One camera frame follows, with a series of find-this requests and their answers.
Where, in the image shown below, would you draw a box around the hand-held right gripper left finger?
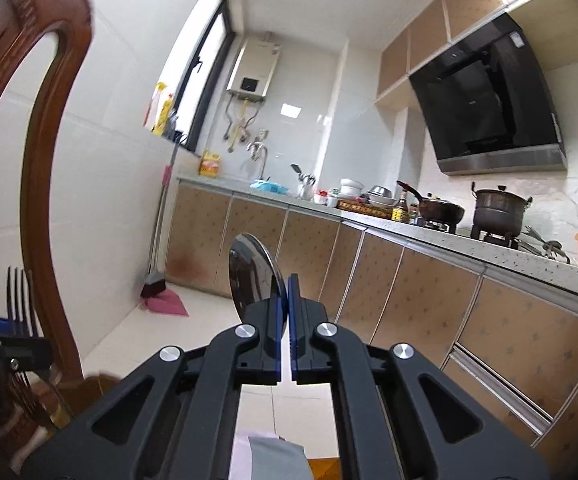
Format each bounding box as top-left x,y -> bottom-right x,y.
22,294 -> 290,480

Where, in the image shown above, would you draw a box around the stack of white bowls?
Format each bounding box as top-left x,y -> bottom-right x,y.
338,177 -> 365,201

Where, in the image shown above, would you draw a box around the gas stove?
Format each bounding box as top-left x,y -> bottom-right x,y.
419,217 -> 526,252

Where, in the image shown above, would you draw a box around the yellow detergent bottle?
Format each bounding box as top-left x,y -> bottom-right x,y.
156,93 -> 175,136

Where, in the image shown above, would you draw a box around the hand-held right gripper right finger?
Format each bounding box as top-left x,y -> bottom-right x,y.
289,275 -> 552,480

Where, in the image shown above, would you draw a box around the black wok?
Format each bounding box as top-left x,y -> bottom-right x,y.
396,179 -> 466,226

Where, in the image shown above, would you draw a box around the wall water heater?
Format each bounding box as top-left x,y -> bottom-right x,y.
226,34 -> 283,104

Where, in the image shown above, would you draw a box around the metal cooking pot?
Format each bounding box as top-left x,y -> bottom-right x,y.
471,182 -> 534,241

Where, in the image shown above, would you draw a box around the carved wooden chair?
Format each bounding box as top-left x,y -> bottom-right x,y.
0,0 -> 120,466

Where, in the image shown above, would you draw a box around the sauce bottles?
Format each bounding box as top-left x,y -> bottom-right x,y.
391,189 -> 421,225

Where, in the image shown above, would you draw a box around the yellow refill packet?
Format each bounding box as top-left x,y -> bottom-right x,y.
144,82 -> 167,132

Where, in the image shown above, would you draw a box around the metal spoon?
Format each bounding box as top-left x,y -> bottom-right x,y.
228,233 -> 286,324

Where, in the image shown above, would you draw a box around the black framed window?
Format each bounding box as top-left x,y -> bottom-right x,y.
175,0 -> 236,154

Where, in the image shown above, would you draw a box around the yellow oil jug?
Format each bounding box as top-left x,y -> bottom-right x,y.
198,148 -> 223,179

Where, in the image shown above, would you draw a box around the black range hood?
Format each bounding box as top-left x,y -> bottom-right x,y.
408,12 -> 568,176

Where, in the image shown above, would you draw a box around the black fork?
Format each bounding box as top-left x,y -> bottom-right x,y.
6,266 -> 41,337

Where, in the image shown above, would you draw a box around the broom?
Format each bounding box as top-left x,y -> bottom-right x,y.
140,131 -> 184,301

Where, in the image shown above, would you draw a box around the upper wall cabinets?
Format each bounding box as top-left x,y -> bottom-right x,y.
374,0 -> 568,107

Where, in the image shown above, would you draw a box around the woven tray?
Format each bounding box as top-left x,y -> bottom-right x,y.
336,198 -> 396,219

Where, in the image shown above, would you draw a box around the blue cloth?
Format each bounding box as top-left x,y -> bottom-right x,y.
249,177 -> 293,195

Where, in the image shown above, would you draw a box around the kitchen counter cabinets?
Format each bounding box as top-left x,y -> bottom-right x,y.
166,176 -> 578,467

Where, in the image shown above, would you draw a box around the pink dustpan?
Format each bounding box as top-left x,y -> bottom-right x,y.
142,287 -> 190,317

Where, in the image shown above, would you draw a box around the stack of metal bowls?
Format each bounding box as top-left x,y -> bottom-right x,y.
363,184 -> 396,209

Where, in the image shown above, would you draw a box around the water heater hoses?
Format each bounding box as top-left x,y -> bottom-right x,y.
221,100 -> 259,155

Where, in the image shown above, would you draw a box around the metal faucet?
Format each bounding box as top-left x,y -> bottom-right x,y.
246,129 -> 270,177

